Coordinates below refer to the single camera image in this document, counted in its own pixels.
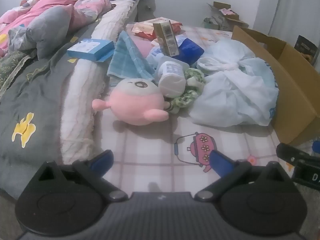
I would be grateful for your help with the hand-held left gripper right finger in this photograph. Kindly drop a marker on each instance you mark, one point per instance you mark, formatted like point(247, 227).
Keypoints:
point(220, 165)

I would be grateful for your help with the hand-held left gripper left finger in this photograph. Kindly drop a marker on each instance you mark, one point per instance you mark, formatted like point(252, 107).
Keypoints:
point(102, 160)

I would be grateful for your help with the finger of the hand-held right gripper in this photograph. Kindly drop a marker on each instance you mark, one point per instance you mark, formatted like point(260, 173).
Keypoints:
point(287, 152)

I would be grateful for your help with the large cardboard box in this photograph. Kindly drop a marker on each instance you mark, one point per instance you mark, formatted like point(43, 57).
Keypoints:
point(295, 97)

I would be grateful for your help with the pink plush toy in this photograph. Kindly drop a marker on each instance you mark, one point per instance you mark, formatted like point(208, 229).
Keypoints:
point(132, 105)

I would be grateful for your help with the white plastic bag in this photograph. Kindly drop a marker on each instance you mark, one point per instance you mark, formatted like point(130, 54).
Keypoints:
point(232, 97)

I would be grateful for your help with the green white knitted sock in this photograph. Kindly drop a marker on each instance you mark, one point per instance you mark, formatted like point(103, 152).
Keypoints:
point(192, 90)

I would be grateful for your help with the white plastic tub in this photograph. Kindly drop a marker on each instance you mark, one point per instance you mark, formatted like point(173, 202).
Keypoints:
point(170, 77)

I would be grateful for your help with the blue checkered towel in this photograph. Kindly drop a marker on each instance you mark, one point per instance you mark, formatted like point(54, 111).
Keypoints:
point(125, 57)

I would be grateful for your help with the blue tissue box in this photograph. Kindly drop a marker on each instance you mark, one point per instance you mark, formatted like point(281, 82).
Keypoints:
point(87, 48)

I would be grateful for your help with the dark blue wipes packet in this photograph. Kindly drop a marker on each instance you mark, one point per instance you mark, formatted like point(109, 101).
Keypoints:
point(190, 50)

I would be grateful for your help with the olive tissue pack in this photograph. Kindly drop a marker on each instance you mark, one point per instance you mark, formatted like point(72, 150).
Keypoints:
point(166, 38)

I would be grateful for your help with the plaid printed bedsheet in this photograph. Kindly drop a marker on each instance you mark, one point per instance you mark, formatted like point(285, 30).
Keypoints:
point(150, 142)

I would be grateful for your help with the white fringed blanket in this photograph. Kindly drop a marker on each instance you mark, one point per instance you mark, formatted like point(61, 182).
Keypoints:
point(80, 92)

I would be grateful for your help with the grey flower print bedsheet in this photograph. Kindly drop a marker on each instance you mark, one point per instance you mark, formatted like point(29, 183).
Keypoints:
point(42, 92)

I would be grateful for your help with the dark paper bag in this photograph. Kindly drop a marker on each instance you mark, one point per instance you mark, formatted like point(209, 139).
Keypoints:
point(303, 46)

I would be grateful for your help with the green lace cloth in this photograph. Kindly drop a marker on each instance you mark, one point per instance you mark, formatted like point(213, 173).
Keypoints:
point(10, 67)

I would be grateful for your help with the red wet wipes pack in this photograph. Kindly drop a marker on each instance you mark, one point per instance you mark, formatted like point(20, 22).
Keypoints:
point(145, 30)

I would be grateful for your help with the green box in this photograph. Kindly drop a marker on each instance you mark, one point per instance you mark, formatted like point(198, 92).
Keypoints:
point(208, 23)

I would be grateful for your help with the white curtain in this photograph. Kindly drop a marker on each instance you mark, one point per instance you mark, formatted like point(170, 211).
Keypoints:
point(295, 10)

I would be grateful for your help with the small open cardboard box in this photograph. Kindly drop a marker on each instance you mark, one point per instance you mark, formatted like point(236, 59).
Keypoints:
point(230, 21)

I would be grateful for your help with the grey pillow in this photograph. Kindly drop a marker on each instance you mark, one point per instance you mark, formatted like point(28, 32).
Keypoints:
point(52, 22)

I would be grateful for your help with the pink packets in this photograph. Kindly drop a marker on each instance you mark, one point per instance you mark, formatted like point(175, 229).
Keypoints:
point(225, 11)

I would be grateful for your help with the pink patterned quilt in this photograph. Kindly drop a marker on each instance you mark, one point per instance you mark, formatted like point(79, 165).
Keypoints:
point(50, 2)

